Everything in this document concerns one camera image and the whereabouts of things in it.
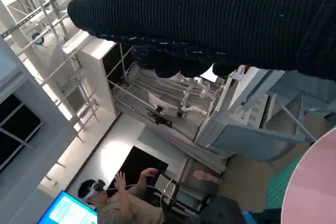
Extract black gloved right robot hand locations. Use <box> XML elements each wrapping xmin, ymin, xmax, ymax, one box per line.
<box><xmin>67</xmin><ymin>0</ymin><xmax>336</xmax><ymax>80</ymax></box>

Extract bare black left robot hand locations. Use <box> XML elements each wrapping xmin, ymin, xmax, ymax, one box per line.
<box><xmin>199</xmin><ymin>195</ymin><xmax>283</xmax><ymax>224</ymax></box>

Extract pink bowl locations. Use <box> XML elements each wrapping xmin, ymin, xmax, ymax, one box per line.
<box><xmin>280</xmin><ymin>126</ymin><xmax>336</xmax><ymax>224</ymax></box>

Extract green cutting mat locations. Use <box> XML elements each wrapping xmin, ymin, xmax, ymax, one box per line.
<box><xmin>266</xmin><ymin>153</ymin><xmax>308</xmax><ymax>210</ymax></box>

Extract white VR headset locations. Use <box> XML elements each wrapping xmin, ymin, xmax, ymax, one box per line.
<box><xmin>86</xmin><ymin>178</ymin><xmax>107</xmax><ymax>200</ymax></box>

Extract tall white shelf cabinet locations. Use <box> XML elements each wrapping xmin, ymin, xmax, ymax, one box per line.
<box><xmin>62</xmin><ymin>31</ymin><xmax>137</xmax><ymax>141</ymax></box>

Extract monitor with blue screen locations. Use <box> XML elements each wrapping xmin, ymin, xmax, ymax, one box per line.
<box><xmin>36</xmin><ymin>189</ymin><xmax>98</xmax><ymax>224</ymax></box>

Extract dark window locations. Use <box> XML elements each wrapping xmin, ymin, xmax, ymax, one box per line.
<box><xmin>0</xmin><ymin>94</ymin><xmax>42</xmax><ymax>173</ymax></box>

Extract white headset cable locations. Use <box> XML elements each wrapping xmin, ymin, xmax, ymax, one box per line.
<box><xmin>104</xmin><ymin>176</ymin><xmax>180</xmax><ymax>209</ymax></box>

